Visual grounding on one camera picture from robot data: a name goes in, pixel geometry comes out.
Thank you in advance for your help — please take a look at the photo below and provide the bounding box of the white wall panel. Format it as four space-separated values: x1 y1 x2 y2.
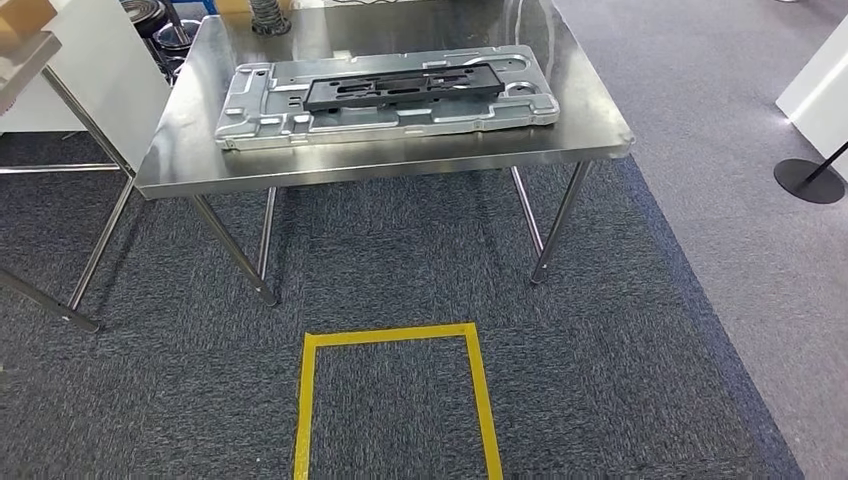
775 13 848 180

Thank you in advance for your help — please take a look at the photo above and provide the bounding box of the stamped sheet metal panel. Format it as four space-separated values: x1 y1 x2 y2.
213 44 562 152

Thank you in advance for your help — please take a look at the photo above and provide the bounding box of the black plastic plate frame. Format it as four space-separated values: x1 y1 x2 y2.
301 62 506 113

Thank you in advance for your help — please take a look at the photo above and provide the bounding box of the grey ribbed hose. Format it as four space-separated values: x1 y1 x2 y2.
248 0 293 37

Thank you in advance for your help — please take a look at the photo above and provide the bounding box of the yellow floor tape square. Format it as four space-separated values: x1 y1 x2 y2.
293 322 505 480

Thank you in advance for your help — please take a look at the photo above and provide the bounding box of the stainless steel workbench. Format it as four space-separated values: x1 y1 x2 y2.
134 0 636 307

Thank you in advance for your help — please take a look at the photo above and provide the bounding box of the steel side table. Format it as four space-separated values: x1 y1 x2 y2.
0 29 137 334

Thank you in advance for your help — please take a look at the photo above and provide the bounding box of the white cabinet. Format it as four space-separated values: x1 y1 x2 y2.
0 0 174 174

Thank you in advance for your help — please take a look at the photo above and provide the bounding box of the chrome round stool base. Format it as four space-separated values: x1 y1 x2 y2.
152 19 201 53

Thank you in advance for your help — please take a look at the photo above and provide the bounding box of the black stanchion with round base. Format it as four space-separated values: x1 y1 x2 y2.
773 139 848 205

